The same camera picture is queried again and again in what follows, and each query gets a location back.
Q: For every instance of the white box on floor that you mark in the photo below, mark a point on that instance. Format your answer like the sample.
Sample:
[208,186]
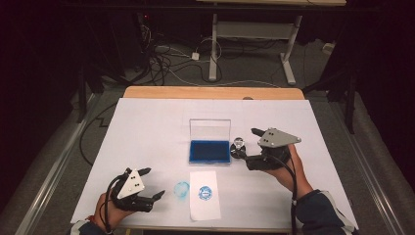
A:
[328,48]

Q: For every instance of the person's right hand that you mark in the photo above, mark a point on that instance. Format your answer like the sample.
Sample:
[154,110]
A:
[293,179]

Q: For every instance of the large white table cover sheet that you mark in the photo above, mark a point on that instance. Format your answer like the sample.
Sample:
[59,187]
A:
[156,130]

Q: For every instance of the small white power adapter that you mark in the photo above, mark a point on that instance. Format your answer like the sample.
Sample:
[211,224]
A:
[195,56]

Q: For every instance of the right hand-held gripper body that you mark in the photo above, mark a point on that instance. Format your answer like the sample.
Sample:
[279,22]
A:
[275,138]

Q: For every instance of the white paper sheet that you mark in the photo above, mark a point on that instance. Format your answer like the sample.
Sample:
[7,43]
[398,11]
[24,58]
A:
[205,209]

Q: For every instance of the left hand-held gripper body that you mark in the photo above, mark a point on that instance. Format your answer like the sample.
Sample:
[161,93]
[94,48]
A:
[130,189]

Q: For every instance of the blue ink pad clear case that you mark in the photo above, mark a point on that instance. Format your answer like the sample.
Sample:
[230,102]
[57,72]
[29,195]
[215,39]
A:
[209,151]

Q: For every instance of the aluminium floor rail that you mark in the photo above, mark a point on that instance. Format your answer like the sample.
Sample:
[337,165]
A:
[368,169]
[55,169]

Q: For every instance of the black equipment with red light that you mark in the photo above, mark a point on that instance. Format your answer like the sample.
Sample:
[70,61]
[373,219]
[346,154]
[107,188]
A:
[144,29]

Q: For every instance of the black metal stand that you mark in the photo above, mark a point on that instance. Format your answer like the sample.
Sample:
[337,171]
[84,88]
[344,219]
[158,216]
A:
[81,98]
[349,98]

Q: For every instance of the black round stamp cap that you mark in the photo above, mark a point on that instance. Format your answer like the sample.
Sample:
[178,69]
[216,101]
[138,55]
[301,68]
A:
[237,151]

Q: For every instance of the person's left hand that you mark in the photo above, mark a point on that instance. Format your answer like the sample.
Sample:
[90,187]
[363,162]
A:
[107,213]

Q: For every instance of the white metal frame desk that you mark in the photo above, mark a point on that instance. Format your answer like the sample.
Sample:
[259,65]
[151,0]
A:
[254,30]

